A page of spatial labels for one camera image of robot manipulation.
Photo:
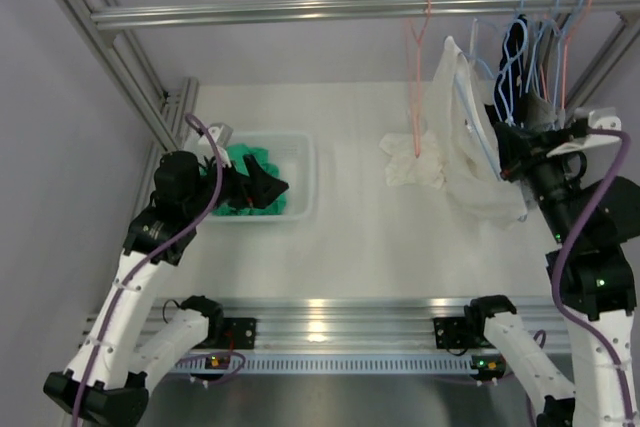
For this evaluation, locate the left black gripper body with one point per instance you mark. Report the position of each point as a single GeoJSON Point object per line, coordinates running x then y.
{"type": "Point", "coordinates": [233, 190]}

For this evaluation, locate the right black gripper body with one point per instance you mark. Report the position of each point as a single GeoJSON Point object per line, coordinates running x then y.
{"type": "Point", "coordinates": [551, 187]}

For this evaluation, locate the green tank top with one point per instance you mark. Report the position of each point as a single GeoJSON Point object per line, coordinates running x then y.
{"type": "Point", "coordinates": [237, 187]}

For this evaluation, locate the white tank top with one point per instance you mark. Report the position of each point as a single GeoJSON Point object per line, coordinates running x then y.
{"type": "Point", "coordinates": [446, 120]}

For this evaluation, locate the light blue hanger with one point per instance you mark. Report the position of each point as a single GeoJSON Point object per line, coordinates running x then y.
{"type": "Point", "coordinates": [474, 80]}

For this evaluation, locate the pink hanger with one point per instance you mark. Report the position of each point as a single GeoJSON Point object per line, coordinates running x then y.
{"type": "Point", "coordinates": [413, 41]}
{"type": "Point", "coordinates": [560, 37]}

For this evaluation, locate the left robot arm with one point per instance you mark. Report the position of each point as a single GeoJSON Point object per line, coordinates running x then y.
{"type": "Point", "coordinates": [109, 381]}

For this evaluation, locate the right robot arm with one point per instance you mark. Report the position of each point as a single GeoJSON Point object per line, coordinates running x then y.
{"type": "Point", "coordinates": [591, 210]}

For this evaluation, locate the grey tank top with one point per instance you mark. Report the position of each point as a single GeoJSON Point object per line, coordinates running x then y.
{"type": "Point", "coordinates": [541, 115]}

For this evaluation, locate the black tank top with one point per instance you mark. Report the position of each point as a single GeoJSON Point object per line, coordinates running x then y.
{"type": "Point", "coordinates": [520, 103]}

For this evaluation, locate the blue hanger with black top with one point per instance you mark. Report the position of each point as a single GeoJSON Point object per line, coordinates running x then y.
{"type": "Point", "coordinates": [513, 48]}

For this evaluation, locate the blue hanger with grey top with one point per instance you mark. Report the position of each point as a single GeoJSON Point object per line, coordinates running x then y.
{"type": "Point", "coordinates": [543, 48]}

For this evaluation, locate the rightmost blue hanger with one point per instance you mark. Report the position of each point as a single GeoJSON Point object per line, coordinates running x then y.
{"type": "Point", "coordinates": [564, 36]}

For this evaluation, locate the white plastic basket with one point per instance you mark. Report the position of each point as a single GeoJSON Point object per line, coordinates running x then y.
{"type": "Point", "coordinates": [294, 154]}

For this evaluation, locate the white cloth on table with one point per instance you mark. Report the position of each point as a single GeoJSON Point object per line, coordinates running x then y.
{"type": "Point", "coordinates": [405, 168]}

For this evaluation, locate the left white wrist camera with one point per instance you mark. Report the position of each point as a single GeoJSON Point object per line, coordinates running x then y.
{"type": "Point", "coordinates": [211, 145]}

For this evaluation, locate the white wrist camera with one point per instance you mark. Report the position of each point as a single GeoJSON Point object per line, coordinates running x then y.
{"type": "Point", "coordinates": [590, 128]}
{"type": "Point", "coordinates": [211, 145]}

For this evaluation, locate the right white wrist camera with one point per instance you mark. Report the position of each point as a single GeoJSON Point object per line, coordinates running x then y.
{"type": "Point", "coordinates": [590, 128]}

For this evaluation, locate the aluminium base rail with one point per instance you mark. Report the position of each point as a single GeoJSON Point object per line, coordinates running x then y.
{"type": "Point", "coordinates": [363, 325]}

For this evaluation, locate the aluminium hanging rail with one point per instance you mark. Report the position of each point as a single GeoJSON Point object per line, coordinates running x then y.
{"type": "Point", "coordinates": [114, 19]}

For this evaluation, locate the slotted cable duct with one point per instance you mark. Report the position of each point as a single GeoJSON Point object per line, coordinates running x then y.
{"type": "Point", "coordinates": [290, 364]}

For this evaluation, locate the left aluminium frame post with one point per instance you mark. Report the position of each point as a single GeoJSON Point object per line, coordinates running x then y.
{"type": "Point", "coordinates": [126, 63]}

